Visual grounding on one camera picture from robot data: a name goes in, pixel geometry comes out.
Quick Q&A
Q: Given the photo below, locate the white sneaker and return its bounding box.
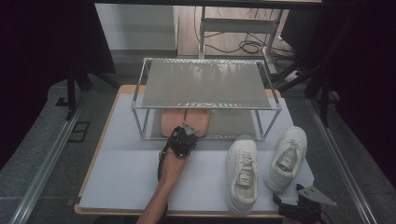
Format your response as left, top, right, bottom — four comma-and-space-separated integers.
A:
226, 134, 260, 216
264, 125, 308, 192

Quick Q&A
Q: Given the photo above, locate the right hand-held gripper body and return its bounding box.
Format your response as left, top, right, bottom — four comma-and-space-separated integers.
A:
277, 185, 337, 223

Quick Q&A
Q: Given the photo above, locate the white board panel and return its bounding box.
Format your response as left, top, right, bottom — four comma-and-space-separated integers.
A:
94, 3, 177, 51

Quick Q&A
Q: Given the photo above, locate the dark curtain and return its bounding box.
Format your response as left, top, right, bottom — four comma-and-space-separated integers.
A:
0, 0, 117, 171
311, 0, 396, 186

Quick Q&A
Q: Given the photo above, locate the white metal desk frame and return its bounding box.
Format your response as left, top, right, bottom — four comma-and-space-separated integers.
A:
198, 6, 279, 76

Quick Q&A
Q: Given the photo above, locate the black tripod stand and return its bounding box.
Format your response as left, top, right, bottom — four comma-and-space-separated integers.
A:
270, 59, 341, 129
55, 62, 120, 121

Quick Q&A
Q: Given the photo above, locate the bundle of black floor cables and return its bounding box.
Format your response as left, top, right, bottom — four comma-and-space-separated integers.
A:
193, 7, 297, 63

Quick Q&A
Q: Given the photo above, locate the person's left hand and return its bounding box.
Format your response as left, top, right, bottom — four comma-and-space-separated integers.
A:
158, 148, 188, 185

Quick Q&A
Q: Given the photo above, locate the aluminium floor rail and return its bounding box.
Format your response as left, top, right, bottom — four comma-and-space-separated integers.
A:
8, 92, 91, 224
306, 97, 378, 224

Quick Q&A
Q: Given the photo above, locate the pink slipper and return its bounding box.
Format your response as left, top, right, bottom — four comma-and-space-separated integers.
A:
183, 108, 212, 138
161, 108, 187, 138

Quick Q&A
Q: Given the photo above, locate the metal two-tier shoe rack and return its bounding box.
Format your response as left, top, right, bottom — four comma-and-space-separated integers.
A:
130, 57, 283, 142

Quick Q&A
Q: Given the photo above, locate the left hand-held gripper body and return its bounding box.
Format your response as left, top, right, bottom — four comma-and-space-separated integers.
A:
169, 122, 199, 159

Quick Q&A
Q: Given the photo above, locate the black floor socket frame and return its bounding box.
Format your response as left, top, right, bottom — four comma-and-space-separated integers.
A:
67, 120, 92, 144

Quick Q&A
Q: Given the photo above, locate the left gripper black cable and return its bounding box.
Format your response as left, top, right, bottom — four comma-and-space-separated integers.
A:
156, 135, 176, 182

